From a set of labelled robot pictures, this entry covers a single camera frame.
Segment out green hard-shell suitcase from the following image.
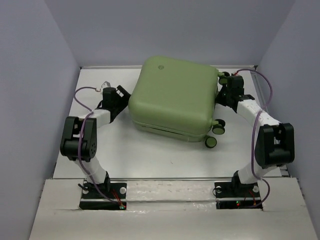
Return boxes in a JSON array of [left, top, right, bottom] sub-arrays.
[[128, 55, 226, 149]]

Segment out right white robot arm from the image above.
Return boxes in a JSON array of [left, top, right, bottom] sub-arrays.
[[216, 75, 295, 196]]

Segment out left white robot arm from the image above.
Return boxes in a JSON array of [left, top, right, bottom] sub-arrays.
[[60, 85, 131, 198]]

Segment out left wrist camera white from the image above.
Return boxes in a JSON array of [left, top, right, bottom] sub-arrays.
[[95, 81, 111, 92]]

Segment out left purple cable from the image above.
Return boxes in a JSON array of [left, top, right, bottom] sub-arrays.
[[74, 86, 125, 207]]

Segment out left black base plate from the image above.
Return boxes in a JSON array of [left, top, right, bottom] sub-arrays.
[[78, 181, 127, 211]]

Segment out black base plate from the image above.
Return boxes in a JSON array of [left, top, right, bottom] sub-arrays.
[[78, 181, 127, 211], [212, 181, 263, 210]]

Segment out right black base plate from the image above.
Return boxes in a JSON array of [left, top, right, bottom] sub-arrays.
[[212, 181, 263, 210]]

